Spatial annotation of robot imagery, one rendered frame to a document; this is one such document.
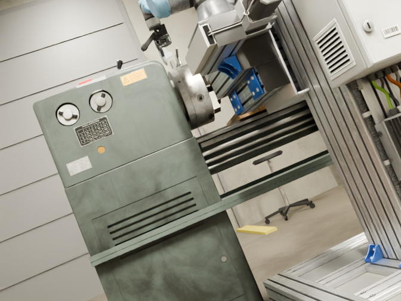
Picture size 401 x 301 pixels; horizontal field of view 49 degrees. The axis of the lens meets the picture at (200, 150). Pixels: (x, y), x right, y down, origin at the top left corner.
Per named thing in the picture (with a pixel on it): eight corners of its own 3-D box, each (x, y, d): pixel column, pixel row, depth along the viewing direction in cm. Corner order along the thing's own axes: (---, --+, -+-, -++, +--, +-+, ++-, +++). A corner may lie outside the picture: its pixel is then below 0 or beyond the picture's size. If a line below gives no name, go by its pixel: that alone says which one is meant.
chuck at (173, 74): (191, 117, 202) (165, 60, 210) (192, 138, 232) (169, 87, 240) (198, 114, 202) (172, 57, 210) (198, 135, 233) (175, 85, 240)
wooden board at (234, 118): (240, 119, 204) (236, 110, 204) (229, 130, 240) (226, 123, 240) (298, 95, 207) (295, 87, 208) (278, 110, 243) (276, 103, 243)
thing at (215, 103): (199, 101, 223) (209, 119, 217) (199, 95, 218) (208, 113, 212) (219, 93, 224) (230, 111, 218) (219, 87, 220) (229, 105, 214)
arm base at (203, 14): (244, 10, 155) (233, -16, 156) (204, 22, 152) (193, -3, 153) (233, 28, 170) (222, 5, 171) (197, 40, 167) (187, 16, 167)
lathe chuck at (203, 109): (198, 114, 202) (172, 57, 210) (198, 135, 233) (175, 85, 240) (216, 107, 203) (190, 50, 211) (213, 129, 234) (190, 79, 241)
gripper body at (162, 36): (172, 44, 238) (164, 22, 236) (157, 49, 237) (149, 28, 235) (170, 45, 246) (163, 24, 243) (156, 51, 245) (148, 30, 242)
